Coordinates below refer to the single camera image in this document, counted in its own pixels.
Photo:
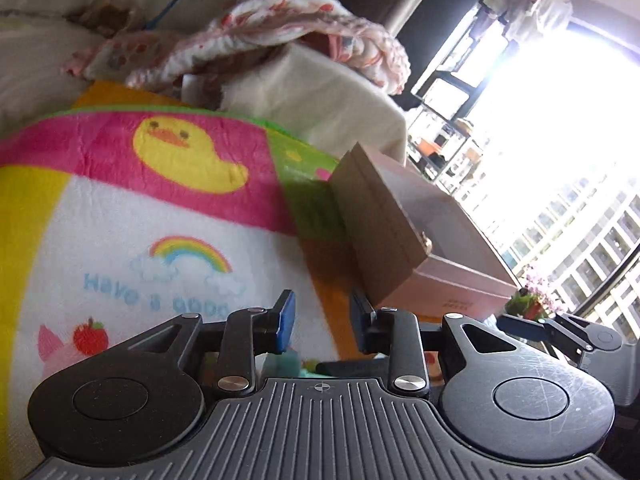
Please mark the potted plant with pink flowers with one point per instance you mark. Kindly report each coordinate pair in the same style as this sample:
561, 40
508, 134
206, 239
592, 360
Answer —
531, 304

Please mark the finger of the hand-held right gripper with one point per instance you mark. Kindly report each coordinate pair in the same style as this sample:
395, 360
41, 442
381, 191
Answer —
522, 329

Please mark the pink cardboard box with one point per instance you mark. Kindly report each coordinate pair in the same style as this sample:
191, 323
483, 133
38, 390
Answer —
390, 220

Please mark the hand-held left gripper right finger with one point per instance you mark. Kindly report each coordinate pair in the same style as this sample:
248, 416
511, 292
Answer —
357, 312

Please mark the metal storage rack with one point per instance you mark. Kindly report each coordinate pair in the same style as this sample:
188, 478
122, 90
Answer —
442, 132

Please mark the pink floral blanket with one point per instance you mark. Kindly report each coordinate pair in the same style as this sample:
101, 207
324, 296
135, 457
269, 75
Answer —
250, 30

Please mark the cream covered sofa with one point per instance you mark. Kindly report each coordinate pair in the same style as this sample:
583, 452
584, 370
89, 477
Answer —
320, 95

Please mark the orange basin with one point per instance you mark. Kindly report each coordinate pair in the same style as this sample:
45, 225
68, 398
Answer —
426, 147

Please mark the teal plastic part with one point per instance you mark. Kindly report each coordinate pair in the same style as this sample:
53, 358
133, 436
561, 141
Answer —
281, 363

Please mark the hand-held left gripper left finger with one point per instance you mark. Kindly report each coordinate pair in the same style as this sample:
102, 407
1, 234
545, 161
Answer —
286, 321

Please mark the colourful printed blanket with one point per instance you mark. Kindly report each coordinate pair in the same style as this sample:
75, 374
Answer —
150, 210

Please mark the hanging clothes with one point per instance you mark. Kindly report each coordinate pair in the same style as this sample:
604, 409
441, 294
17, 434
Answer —
530, 0

